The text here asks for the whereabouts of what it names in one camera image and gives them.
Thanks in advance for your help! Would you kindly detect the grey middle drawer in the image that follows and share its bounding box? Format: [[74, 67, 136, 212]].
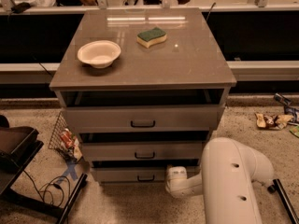
[[81, 141, 205, 161]]

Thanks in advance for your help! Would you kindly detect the white paper bowl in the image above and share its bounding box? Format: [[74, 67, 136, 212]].
[[77, 40, 121, 68]]

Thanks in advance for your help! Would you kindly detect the grey bottom drawer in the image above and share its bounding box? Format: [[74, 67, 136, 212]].
[[90, 164, 201, 183]]

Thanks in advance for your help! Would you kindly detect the wire mesh basket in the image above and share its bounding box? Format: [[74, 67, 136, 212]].
[[49, 113, 82, 162]]

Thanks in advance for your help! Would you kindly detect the grey drawer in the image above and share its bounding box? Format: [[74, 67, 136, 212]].
[[81, 141, 205, 161], [62, 105, 224, 133], [90, 164, 201, 183]]

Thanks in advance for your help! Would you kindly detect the grey top drawer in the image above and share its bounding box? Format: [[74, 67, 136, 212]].
[[62, 105, 224, 133]]

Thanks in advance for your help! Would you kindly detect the black cable on floor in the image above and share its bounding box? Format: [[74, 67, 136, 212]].
[[21, 169, 72, 208]]

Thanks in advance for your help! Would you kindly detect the green packet at edge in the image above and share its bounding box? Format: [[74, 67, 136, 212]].
[[290, 126, 299, 138]]

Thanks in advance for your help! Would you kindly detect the crumpled snack wrapper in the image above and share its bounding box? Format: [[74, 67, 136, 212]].
[[255, 113, 293, 130]]

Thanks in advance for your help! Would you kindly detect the black cart leg right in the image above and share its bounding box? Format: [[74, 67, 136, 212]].
[[267, 179, 299, 224]]

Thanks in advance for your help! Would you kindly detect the grey drawer cabinet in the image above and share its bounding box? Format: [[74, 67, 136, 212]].
[[50, 8, 235, 175]]

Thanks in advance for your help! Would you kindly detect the blue snack packet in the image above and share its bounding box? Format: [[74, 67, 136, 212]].
[[274, 93, 299, 124]]

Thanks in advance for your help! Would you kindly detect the green yellow sponge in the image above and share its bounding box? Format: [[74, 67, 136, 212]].
[[136, 27, 167, 49]]

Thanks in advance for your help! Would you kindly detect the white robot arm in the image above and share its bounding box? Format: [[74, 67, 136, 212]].
[[165, 137, 274, 224]]

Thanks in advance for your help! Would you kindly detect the red snack can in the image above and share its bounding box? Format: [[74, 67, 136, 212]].
[[60, 129, 74, 149]]

